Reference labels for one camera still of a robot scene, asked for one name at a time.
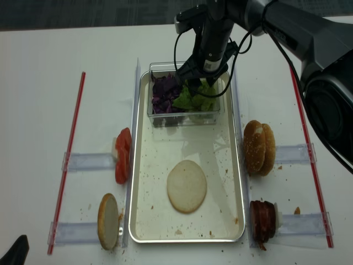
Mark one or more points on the bread crumb chunk on table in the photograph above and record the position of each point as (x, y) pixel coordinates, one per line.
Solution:
(297, 211)

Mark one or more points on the clear left upper pusher rail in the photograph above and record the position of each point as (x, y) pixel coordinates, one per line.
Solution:
(87, 162)

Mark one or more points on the red right guide rod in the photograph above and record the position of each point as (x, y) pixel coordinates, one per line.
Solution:
(326, 223)

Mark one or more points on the black left gripper tip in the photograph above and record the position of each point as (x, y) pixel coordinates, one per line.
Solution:
(17, 253)

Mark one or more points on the white lower right pusher block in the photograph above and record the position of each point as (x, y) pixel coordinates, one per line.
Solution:
(278, 217)

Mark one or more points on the silver metal tray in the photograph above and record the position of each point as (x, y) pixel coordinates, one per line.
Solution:
(153, 219)

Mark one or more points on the clear left lower pusher rail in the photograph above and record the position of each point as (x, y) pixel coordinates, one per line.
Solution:
(68, 233)

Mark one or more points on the green lettuce pile in container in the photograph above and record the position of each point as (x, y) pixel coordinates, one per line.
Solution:
(198, 103)

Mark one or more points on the white upper left pusher block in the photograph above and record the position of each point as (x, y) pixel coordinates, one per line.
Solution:
(114, 151)

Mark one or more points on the clear left long divider rail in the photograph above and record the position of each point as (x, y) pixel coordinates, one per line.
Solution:
(135, 103)

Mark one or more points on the sesame bun top rear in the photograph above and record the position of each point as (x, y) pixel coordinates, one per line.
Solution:
(270, 151)

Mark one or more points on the clear plastic salad container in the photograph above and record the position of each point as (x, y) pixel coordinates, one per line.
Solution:
(177, 119)

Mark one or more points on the purple cabbage pile in container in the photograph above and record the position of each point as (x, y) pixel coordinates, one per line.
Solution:
(164, 91)

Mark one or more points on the tomato slice stack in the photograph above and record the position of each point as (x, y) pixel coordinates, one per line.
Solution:
(122, 146)

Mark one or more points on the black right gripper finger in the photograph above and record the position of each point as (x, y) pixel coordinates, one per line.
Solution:
(211, 81)
(193, 86)

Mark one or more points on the red guide rod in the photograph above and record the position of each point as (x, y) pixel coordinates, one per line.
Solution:
(326, 223)
(64, 174)

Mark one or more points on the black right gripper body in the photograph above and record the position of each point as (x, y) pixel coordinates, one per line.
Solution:
(211, 52)

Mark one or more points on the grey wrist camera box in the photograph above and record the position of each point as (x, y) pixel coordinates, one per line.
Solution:
(192, 18)

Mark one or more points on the bun bottom on tray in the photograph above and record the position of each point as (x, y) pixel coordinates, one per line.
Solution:
(186, 186)

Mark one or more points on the dark meat patty stack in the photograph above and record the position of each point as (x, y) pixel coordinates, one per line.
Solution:
(263, 220)

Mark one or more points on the upright bun bottom slice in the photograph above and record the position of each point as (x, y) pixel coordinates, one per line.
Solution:
(108, 222)

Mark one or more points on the clear right lower pusher rail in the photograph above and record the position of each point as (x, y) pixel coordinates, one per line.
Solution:
(316, 224)

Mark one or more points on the red left guide rod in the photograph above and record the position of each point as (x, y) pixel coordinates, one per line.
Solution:
(64, 174)

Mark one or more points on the clear right upper pusher rail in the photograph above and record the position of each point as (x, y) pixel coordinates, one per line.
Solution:
(295, 154)

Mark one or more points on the white pusher block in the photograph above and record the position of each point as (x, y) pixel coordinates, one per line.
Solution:
(278, 217)
(114, 151)

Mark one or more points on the sesame bun top front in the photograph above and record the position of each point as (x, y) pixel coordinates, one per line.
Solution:
(254, 146)

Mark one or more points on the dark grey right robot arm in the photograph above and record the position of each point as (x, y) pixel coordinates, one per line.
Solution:
(323, 47)

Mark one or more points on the clear pusher rail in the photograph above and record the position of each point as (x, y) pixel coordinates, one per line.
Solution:
(68, 233)
(316, 224)
(295, 154)
(87, 162)

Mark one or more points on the sesame bun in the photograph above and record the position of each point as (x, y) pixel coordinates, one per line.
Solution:
(254, 146)
(270, 151)

